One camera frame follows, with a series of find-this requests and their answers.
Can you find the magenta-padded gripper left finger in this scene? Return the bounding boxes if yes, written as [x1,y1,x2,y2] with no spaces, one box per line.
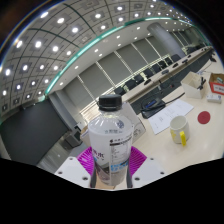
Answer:
[54,146,98,189]

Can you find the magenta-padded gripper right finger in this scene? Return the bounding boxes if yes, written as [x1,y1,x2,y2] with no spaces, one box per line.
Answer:
[126,145,166,189]

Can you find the clear black-capped water bottle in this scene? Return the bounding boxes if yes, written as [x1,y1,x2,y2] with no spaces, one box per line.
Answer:
[87,94,135,188]

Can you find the grey box television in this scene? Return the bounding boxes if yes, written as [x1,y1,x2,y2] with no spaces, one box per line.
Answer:
[63,130,83,150]

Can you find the white printed paper sheet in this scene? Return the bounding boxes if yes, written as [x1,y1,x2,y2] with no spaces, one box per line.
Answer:
[147,98,195,136]

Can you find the black desktop console device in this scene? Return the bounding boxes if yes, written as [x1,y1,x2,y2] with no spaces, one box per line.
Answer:
[139,98,167,120]

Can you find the flat round red coaster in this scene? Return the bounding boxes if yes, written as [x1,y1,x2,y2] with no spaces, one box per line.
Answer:
[197,110,212,125]

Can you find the row of black office chairs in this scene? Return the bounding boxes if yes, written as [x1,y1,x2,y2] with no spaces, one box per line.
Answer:
[113,41,214,98]

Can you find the black pen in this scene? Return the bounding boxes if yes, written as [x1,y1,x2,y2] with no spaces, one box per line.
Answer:
[196,77,207,91]

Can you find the long curved conference desk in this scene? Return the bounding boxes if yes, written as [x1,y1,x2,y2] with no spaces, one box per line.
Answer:
[123,46,221,116]

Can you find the open red-sided cardboard box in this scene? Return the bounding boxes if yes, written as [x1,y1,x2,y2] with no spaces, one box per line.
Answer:
[208,72,224,96]

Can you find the group of ceiling lights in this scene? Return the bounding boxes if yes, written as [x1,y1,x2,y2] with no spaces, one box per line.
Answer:
[0,0,188,111]

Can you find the white mug with yellow handle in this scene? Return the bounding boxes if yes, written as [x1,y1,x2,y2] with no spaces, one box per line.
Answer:
[169,115,191,147]

